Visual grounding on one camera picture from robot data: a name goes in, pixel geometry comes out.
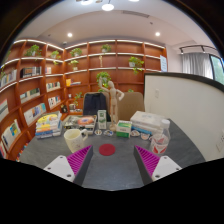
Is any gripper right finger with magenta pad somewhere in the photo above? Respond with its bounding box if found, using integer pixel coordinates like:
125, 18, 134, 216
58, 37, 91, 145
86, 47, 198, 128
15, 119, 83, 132
134, 145, 181, 185

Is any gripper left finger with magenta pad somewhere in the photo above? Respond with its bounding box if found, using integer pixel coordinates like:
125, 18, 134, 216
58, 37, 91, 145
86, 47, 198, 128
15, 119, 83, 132
44, 145, 93, 186

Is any white ceramic mug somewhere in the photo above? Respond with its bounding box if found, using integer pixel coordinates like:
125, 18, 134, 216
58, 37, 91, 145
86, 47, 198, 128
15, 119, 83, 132
64, 129, 88, 153

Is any red round coaster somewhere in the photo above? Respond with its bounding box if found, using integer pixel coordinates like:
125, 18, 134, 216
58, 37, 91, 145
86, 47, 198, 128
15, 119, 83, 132
99, 144, 115, 156

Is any clear tray with items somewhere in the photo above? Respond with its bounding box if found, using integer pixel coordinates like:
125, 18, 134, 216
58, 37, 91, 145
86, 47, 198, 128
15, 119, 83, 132
64, 115, 96, 130

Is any green white box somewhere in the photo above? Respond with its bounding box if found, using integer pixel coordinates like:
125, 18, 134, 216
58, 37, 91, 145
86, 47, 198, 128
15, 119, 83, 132
116, 120, 132, 138

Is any stack of colourful books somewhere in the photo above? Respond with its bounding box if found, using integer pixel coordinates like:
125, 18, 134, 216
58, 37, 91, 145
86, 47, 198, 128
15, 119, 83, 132
35, 111, 62, 139

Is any tall white green carton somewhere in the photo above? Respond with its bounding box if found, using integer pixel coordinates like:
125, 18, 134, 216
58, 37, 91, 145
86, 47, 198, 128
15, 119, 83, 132
98, 110, 107, 129

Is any tan chair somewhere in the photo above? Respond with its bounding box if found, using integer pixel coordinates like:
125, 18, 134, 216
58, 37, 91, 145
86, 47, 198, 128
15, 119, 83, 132
118, 92, 145, 120

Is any wooden artist mannequin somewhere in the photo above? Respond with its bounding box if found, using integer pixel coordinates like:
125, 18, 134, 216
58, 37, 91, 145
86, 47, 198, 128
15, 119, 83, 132
99, 79, 124, 131

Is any potted plant centre shelf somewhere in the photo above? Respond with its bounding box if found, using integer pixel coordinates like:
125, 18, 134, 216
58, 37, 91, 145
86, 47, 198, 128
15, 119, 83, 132
96, 71, 111, 88

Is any potted plant shelf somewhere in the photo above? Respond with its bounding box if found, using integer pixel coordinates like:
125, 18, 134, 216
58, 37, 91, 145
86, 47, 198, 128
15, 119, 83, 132
96, 71, 111, 88
129, 56, 144, 75

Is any potted plant right shelf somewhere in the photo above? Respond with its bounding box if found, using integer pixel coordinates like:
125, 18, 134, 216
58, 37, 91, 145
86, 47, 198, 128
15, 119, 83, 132
129, 56, 144, 75

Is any white window curtain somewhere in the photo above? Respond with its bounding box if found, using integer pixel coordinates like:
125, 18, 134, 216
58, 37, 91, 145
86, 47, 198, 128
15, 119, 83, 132
181, 52, 213, 79

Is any potted plant top left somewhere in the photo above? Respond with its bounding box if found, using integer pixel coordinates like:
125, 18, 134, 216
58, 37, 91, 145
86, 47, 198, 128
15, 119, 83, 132
25, 44, 42, 57

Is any white partition wall panel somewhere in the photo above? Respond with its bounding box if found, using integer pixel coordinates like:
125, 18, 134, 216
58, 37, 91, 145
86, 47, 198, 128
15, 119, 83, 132
144, 73, 224, 161

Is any wooden bookshelf wall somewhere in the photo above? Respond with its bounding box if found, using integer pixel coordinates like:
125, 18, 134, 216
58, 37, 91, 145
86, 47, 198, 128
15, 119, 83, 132
0, 39, 167, 160

